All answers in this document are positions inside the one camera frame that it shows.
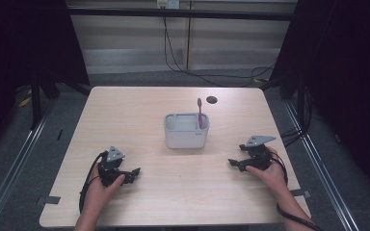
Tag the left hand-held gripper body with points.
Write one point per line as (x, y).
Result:
(113, 155)

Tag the black horizontal bar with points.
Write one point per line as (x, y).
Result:
(179, 13)

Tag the person's left hand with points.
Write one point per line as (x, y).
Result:
(99, 191)

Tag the person's right hand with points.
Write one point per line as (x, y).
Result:
(271, 176)

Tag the pink and grey toothbrush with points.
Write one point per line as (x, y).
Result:
(200, 115)

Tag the black metal stand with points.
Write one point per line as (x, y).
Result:
(36, 102)

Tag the grey tape strip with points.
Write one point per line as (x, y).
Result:
(48, 200)
(301, 193)

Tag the white toothbrush holder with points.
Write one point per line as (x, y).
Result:
(186, 136)

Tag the black curtain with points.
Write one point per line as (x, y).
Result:
(347, 80)
(19, 48)

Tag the small black floor tape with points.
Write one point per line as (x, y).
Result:
(59, 134)

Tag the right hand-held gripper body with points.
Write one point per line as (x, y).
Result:
(259, 155)

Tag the white wall power outlet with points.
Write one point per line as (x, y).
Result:
(168, 3)

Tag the yellow floor item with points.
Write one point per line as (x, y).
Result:
(24, 102)

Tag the metal floor rail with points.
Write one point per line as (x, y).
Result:
(321, 166)
(13, 166)

